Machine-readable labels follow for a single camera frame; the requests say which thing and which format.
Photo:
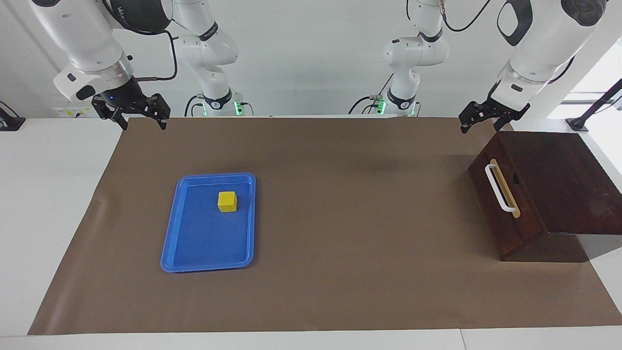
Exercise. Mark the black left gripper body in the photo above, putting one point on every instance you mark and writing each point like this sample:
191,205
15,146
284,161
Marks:
500,108

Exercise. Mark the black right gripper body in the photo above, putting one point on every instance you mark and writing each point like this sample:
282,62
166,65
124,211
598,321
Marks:
126,97

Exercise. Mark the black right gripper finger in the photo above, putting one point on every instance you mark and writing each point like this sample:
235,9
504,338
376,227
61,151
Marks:
161,109
109,111

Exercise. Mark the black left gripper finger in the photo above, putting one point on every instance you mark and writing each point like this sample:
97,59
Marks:
503,121
474,114

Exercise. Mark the wooden drawer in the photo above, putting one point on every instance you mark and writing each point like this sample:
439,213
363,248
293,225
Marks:
524,204

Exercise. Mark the yellow block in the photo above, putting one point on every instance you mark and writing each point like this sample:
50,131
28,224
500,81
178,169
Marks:
227,202

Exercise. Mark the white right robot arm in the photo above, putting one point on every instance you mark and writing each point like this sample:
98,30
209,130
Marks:
82,34

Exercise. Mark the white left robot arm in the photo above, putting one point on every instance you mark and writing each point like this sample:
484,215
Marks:
539,43

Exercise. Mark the black stand with pole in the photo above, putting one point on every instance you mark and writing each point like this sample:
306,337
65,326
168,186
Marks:
578,124

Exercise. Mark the dark wooden cabinet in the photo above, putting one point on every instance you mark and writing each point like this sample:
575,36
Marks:
573,175

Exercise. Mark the small black table clamp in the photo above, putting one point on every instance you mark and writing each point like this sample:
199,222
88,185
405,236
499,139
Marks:
9,124

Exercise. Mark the bright window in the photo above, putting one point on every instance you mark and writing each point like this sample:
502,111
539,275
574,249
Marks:
602,73

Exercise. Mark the blue plastic tray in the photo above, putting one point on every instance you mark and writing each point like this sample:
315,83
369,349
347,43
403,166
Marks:
194,243

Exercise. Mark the brown table mat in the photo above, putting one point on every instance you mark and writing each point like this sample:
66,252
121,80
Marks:
340,243

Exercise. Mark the white wall outlet box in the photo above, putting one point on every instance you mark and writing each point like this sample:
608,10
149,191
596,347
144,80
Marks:
73,113

